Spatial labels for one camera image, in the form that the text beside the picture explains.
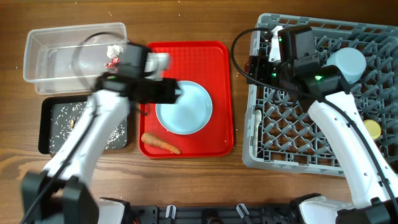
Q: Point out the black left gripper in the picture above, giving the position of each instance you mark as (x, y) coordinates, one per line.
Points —
(170, 91)

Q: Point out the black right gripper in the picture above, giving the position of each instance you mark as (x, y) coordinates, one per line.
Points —
(255, 67)

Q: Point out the light blue plate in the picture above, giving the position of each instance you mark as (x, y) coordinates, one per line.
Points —
(190, 113)

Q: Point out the white plastic spoon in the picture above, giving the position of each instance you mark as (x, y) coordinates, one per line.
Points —
(257, 121)

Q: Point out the orange carrot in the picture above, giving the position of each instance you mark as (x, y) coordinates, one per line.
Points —
(154, 141)

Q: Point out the white paper tissue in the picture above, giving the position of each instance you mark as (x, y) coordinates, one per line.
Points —
(113, 51)

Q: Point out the light blue bowl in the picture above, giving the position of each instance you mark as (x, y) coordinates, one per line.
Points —
(350, 61)

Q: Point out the yellow plastic cup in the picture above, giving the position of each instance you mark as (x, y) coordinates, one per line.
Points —
(373, 128)

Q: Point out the red snack wrapper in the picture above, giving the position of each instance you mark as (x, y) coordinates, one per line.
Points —
(113, 64)

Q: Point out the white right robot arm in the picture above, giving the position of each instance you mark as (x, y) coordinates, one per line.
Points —
(324, 92)

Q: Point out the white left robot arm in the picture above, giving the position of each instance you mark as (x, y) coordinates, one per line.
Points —
(60, 192)

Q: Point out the grey dishwasher rack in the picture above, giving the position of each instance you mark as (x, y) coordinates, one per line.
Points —
(288, 139)

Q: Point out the red plastic tray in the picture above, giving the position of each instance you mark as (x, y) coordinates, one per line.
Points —
(207, 64)

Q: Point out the clear plastic bin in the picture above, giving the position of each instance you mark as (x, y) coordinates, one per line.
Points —
(68, 59)

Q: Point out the spilled rice and food scraps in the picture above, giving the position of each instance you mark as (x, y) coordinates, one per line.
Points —
(64, 117)

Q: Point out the black tray bin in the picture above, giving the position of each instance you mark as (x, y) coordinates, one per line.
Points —
(47, 105)

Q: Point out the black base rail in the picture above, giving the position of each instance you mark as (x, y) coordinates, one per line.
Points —
(217, 214)

